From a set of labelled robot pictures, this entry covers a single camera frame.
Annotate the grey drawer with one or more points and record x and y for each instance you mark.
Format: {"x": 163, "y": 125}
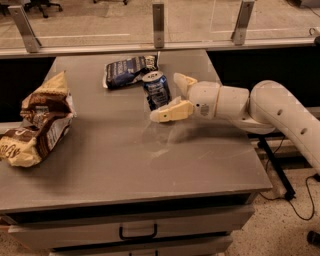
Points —
{"x": 100, "y": 230}
{"x": 201, "y": 246}

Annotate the middle metal railing bracket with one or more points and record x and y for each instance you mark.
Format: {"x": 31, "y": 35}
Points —
{"x": 158, "y": 24}

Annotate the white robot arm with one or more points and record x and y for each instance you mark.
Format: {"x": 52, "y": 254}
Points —
{"x": 267, "y": 107}

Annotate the lower grey drawer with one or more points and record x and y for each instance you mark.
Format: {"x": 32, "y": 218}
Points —
{"x": 201, "y": 246}

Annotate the right metal railing bracket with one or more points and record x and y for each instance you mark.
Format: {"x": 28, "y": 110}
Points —
{"x": 239, "y": 34}

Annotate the metal railing bar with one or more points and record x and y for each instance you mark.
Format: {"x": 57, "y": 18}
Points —
{"x": 149, "y": 47}

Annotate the blue pepsi can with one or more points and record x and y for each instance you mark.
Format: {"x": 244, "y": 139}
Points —
{"x": 157, "y": 90}

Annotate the black office chair base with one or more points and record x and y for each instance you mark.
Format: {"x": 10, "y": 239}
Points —
{"x": 40, "y": 5}

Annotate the blue crumpled chip bag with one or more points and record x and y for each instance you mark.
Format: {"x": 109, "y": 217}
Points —
{"x": 129, "y": 71}

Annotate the metal railing bracket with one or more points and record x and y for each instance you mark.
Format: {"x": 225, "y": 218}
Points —
{"x": 31, "y": 43}
{"x": 158, "y": 24}
{"x": 239, "y": 34}

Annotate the brown and cream snack bag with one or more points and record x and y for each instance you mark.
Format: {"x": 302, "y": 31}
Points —
{"x": 48, "y": 113}

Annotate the black drawer handle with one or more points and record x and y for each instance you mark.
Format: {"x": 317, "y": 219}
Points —
{"x": 138, "y": 231}

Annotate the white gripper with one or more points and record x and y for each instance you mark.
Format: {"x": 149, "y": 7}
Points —
{"x": 204, "y": 97}

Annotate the black table leg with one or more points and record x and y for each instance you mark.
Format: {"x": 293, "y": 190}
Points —
{"x": 290, "y": 193}

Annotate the left metal railing bracket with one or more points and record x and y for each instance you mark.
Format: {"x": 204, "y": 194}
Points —
{"x": 31, "y": 43}

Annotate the upper grey drawer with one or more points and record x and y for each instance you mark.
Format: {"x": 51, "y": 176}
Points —
{"x": 100, "y": 230}

